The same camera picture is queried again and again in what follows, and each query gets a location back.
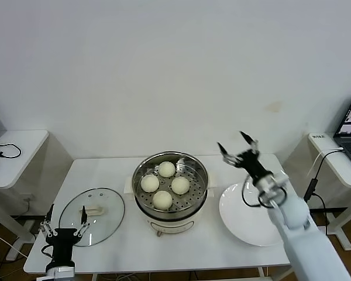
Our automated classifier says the large white round plate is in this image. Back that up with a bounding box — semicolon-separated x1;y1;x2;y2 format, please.
218;181;285;247

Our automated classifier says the thin black looped cable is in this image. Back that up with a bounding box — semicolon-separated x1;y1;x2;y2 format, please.
0;143;22;159

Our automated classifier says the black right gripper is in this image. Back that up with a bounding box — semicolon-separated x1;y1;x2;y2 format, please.
218;131;273;181

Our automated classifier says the white laptop cable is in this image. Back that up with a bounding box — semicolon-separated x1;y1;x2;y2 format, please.
306;147;345;178

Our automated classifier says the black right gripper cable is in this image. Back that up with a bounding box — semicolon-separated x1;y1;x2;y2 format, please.
241;175;288;209

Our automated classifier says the white steamed baozi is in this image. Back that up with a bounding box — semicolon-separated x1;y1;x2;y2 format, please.
158;161;176;178
140;174;160;193
152;190;173;211
171;176;191;196

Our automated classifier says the grey laptop with dark screen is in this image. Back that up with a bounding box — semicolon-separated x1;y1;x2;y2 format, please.
332;93;351;173

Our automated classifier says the white side desk with label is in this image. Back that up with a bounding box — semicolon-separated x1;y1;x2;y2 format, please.
307;132;351;251

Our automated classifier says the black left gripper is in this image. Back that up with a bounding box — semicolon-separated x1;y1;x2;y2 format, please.
40;204;91;266

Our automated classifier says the stainless steel steamer basket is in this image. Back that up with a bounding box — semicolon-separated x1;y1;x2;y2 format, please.
123;150;218;216

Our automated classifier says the white side desk with mouse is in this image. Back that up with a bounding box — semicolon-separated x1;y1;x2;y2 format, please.
0;130;49;261

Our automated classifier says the round glass pot lid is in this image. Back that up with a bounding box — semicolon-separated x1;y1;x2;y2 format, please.
59;187;126;248

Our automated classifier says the cream electric pot base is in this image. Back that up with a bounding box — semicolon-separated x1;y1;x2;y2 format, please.
134;187;216;237

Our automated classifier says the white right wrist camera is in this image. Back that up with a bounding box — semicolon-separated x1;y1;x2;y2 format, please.
273;171;290;189

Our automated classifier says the white floor cable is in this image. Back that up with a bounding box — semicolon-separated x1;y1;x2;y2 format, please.
0;228;29;260

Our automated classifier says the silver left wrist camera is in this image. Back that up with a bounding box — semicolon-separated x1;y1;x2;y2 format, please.
54;265;76;281

